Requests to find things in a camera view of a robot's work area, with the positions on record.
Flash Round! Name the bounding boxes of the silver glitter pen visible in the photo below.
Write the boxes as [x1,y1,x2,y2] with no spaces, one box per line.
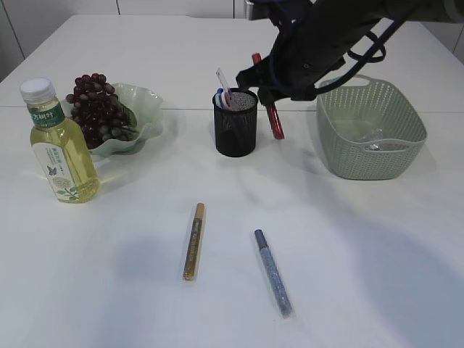
[254,229,293,318]

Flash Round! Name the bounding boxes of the clear plastic ruler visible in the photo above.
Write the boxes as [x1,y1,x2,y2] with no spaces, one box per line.
[216,68,238,112]

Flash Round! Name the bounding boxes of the purple artificial grape bunch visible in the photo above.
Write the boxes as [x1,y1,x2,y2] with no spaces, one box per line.
[66,72,138,149]

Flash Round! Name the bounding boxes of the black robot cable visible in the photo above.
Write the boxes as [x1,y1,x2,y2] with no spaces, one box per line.
[270,0,418,91]

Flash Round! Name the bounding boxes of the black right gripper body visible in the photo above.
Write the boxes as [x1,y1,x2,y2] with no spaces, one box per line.
[236,30,344,104]

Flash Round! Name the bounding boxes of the blue safety scissors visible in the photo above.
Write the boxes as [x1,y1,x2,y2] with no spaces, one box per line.
[214,88,228,109]

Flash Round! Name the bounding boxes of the gold glitter pen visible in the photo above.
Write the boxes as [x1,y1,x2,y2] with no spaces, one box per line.
[183,203,205,281]

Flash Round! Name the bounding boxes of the green plastic woven basket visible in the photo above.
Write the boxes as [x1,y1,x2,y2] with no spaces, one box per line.
[317,75,428,181]

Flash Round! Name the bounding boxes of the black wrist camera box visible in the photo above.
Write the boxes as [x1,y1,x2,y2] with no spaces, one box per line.
[243,0,275,21]

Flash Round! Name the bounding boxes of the green wavy glass plate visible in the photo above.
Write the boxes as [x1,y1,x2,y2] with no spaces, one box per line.
[61,83,162,157]

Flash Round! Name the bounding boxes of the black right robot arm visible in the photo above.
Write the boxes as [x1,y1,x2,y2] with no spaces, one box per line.
[236,0,463,105]

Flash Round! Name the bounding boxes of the black mesh pen holder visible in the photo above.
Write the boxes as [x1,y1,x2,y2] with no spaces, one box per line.
[212,88,258,157]

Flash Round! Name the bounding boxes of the yellow tea drink bottle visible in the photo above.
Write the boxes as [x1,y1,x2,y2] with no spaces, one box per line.
[20,78,100,204]

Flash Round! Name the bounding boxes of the clear plastic sheet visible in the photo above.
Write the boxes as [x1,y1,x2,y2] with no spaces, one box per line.
[357,128,384,151]

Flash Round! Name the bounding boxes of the pink purple safety scissors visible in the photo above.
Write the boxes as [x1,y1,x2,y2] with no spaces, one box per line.
[220,91,236,111]

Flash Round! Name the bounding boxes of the red marker pen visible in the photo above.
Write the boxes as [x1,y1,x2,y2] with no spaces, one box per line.
[252,52,285,140]

